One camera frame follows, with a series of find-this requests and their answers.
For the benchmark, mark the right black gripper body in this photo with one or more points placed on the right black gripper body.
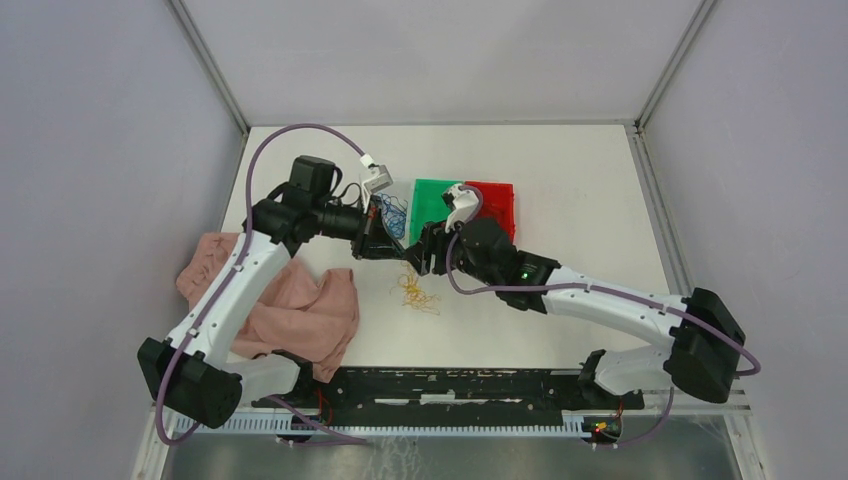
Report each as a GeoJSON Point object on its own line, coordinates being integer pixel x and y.
{"type": "Point", "coordinates": [449, 249]}

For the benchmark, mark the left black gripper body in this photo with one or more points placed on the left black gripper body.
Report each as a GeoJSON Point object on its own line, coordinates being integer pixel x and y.
{"type": "Point", "coordinates": [373, 213]}

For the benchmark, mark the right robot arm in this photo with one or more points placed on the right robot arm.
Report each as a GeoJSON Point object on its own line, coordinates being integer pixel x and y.
{"type": "Point", "coordinates": [692, 342]}

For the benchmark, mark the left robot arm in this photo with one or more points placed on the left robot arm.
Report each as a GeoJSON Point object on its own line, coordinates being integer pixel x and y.
{"type": "Point", "coordinates": [189, 371]}

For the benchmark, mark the green plastic bin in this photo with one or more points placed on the green plastic bin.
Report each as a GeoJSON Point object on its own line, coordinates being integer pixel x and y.
{"type": "Point", "coordinates": [427, 206]}

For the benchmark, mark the clear plastic bin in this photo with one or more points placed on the clear plastic bin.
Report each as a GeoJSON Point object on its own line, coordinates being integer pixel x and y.
{"type": "Point", "coordinates": [395, 203]}

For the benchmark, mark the red plastic bin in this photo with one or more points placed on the red plastic bin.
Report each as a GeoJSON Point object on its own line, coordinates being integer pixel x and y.
{"type": "Point", "coordinates": [498, 202]}

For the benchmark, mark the pink cloth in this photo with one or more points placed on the pink cloth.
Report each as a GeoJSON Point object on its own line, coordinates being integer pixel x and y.
{"type": "Point", "coordinates": [312, 318]}

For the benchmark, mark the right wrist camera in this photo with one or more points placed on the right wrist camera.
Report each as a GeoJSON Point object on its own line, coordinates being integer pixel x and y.
{"type": "Point", "coordinates": [464, 202]}

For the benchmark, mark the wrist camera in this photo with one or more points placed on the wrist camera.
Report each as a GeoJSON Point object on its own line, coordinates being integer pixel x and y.
{"type": "Point", "coordinates": [464, 202]}
{"type": "Point", "coordinates": [376, 178]}

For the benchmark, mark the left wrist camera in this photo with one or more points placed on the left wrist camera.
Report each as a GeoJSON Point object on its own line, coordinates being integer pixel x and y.
{"type": "Point", "coordinates": [376, 178]}

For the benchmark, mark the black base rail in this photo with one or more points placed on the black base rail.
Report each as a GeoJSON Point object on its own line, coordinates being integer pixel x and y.
{"type": "Point", "coordinates": [440, 397]}

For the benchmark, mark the white cable duct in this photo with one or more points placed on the white cable duct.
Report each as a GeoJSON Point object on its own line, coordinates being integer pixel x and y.
{"type": "Point", "coordinates": [279, 423]}

